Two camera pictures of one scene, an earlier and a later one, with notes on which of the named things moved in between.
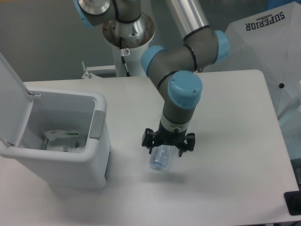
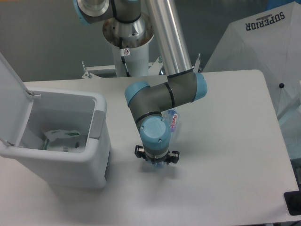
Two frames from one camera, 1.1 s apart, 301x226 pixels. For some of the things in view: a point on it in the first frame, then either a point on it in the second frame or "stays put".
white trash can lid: x=15 y=103 stays put
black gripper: x=150 y=138 → x=173 y=157
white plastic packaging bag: x=61 y=141 stays put
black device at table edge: x=293 y=199 stays put
